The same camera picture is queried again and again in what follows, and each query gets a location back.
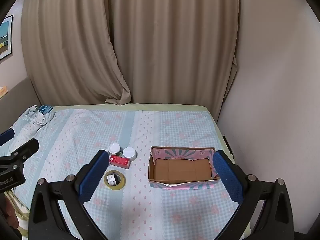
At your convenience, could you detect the crumpled pale blue cloth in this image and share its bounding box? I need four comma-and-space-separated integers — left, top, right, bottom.
24, 105, 57, 130

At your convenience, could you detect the brown cloth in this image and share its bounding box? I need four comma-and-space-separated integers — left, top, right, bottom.
0, 195, 19, 230

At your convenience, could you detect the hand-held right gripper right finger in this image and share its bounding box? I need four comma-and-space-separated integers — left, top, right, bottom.
212, 150, 294, 240

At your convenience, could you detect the framed wall picture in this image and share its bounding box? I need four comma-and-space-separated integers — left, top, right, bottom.
0, 15, 13, 60

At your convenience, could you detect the red carton box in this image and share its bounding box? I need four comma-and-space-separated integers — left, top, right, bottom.
109, 155, 130, 169

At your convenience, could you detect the clear tape roll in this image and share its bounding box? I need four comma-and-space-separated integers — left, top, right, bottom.
104, 170, 126, 190

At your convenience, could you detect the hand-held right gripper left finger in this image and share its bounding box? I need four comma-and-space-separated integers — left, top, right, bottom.
28, 149, 110, 240

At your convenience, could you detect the plain white jar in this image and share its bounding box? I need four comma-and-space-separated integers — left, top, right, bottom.
122, 147, 137, 162

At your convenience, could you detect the small black jar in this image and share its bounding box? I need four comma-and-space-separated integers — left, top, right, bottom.
107, 174, 120, 186

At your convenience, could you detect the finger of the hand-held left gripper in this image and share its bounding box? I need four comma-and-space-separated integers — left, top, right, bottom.
7, 138, 40, 163
0, 129, 15, 147

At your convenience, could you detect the green label white jar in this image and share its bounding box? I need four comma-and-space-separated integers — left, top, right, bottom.
108, 143, 122, 155

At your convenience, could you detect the pale blue checked blanket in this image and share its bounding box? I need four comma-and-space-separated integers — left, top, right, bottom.
0, 109, 240, 240

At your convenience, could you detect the patterned cardboard box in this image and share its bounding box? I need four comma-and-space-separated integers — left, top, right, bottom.
148, 146, 221, 190

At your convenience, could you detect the beige curtain panel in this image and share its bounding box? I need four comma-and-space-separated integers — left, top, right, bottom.
109, 0, 240, 105
21, 0, 132, 105

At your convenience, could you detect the grey padded headboard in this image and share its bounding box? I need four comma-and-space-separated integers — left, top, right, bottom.
0, 77, 42, 133

